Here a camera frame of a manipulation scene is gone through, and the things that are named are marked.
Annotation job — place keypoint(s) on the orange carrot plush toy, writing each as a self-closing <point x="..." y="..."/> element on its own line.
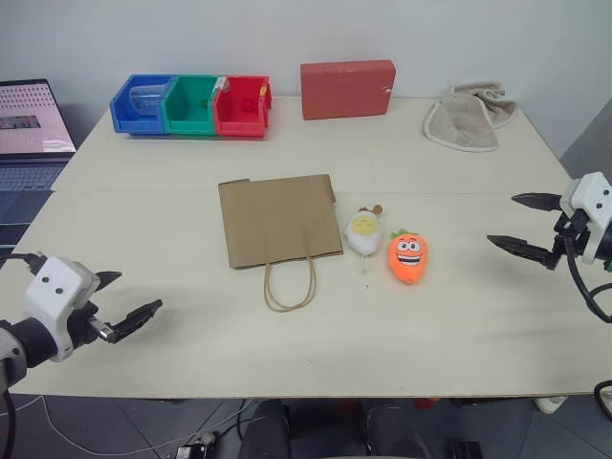
<point x="408" y="258"/>

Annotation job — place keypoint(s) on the red rectangular brick block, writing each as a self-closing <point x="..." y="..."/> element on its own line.
<point x="346" y="91"/>

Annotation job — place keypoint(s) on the green plastic storage bin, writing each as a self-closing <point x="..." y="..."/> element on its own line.
<point x="189" y="122"/>

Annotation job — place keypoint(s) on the dark rounded shape under table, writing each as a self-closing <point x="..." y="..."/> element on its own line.
<point x="265" y="430"/>

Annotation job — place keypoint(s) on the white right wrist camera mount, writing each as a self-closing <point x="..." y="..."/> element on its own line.
<point x="590" y="201"/>

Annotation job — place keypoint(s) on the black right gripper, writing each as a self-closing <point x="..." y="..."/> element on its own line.
<point x="570" y="239"/>

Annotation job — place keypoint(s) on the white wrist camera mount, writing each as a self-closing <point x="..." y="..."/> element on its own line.
<point x="55" y="291"/>
<point x="590" y="201"/>

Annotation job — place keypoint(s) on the white plush toy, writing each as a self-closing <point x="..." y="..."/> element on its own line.
<point x="363" y="234"/>

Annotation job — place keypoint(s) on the beige folded towel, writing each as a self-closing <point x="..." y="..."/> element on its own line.
<point x="466" y="119"/>

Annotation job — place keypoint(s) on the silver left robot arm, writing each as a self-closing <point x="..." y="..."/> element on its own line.
<point x="19" y="344"/>

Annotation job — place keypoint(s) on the open laptop computer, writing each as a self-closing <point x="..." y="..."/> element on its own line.
<point x="28" y="143"/>

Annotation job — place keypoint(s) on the clear plastic cup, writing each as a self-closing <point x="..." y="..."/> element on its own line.
<point x="145" y="99"/>

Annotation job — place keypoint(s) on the red plastic storage bin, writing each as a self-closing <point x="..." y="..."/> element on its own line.
<point x="239" y="122"/>

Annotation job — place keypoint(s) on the blue plastic storage bin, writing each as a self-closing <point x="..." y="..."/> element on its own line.
<point x="126" y="119"/>

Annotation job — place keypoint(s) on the white object under table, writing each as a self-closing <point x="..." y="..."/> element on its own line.
<point x="551" y="404"/>

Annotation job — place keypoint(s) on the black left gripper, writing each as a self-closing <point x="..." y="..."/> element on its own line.
<point x="85" y="324"/>

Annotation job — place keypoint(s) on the black power plug device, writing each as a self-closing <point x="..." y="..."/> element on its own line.
<point x="196" y="447"/>

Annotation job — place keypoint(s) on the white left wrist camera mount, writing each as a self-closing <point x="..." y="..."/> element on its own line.
<point x="55" y="291"/>

